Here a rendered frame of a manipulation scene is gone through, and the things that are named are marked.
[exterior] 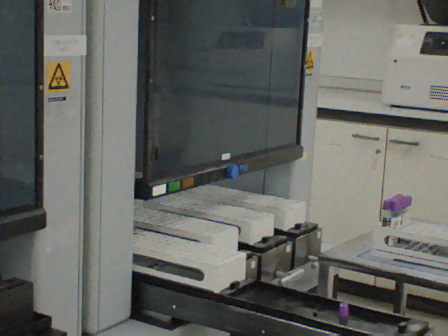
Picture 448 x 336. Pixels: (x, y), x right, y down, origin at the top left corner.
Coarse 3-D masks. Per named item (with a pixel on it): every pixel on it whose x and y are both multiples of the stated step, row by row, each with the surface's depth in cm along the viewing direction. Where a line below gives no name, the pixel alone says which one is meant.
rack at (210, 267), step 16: (144, 240) 163; (160, 240) 163; (176, 240) 164; (144, 256) 165; (160, 256) 155; (176, 256) 153; (192, 256) 154; (208, 256) 154; (224, 256) 155; (240, 256) 155; (144, 272) 158; (160, 272) 156; (176, 272) 162; (192, 272) 163; (208, 272) 150; (224, 272) 151; (240, 272) 156; (208, 288) 150
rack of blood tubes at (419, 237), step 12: (372, 228) 175; (384, 228) 173; (396, 228) 174; (408, 228) 174; (420, 228) 175; (432, 228) 175; (444, 228) 176; (372, 240) 175; (384, 240) 174; (408, 240) 179; (420, 240) 170; (432, 240) 168; (444, 240) 167; (372, 252) 176; (384, 252) 174; (396, 252) 173; (408, 252) 171; (420, 252) 170; (432, 252) 172; (444, 252) 177; (432, 264) 169; (444, 264) 168
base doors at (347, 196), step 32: (320, 128) 394; (352, 128) 385; (384, 128) 377; (320, 160) 396; (352, 160) 387; (384, 160) 379; (416, 160) 371; (320, 192) 398; (352, 192) 389; (384, 192) 381; (416, 192) 373; (320, 224) 401; (352, 224) 392; (416, 288) 379
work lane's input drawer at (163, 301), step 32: (160, 288) 154; (192, 288) 152; (256, 288) 157; (288, 288) 154; (192, 320) 151; (224, 320) 147; (256, 320) 144; (288, 320) 141; (320, 320) 139; (352, 320) 143; (384, 320) 144; (416, 320) 141
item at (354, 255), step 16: (352, 240) 186; (368, 240) 187; (320, 256) 175; (336, 256) 174; (352, 256) 174; (368, 256) 175; (320, 272) 176; (368, 272) 169; (384, 272) 167; (400, 272) 165; (416, 272) 166; (432, 272) 166; (320, 288) 176; (400, 288) 212; (432, 288) 162; (400, 304) 212
